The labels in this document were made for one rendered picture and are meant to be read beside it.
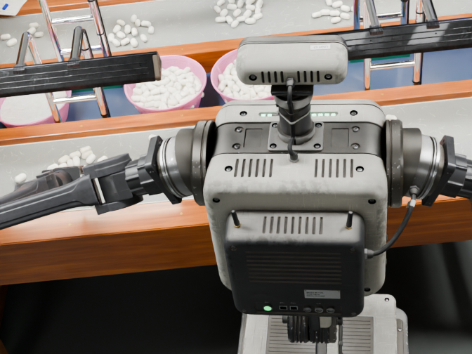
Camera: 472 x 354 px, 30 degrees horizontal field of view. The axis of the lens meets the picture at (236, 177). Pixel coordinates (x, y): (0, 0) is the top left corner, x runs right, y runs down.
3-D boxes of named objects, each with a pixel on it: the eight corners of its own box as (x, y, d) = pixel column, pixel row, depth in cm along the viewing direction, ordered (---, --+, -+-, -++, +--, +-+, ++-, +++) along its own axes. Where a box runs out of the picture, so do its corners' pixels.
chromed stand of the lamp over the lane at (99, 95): (115, 173, 270) (81, 60, 237) (50, 180, 271) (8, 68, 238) (118, 130, 283) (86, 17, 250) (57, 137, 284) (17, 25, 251)
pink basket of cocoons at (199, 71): (222, 113, 283) (218, 91, 276) (145, 142, 278) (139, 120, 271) (192, 67, 301) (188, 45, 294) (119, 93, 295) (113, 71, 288)
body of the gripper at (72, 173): (43, 169, 238) (36, 172, 230) (80, 166, 237) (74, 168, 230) (46, 193, 239) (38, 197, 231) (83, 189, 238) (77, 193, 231)
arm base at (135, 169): (180, 205, 173) (150, 165, 165) (145, 213, 176) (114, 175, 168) (187, 173, 178) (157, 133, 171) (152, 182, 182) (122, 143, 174)
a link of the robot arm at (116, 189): (140, 195, 172) (131, 169, 172) (96, 206, 176) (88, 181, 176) (159, 185, 181) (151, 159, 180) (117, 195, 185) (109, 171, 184)
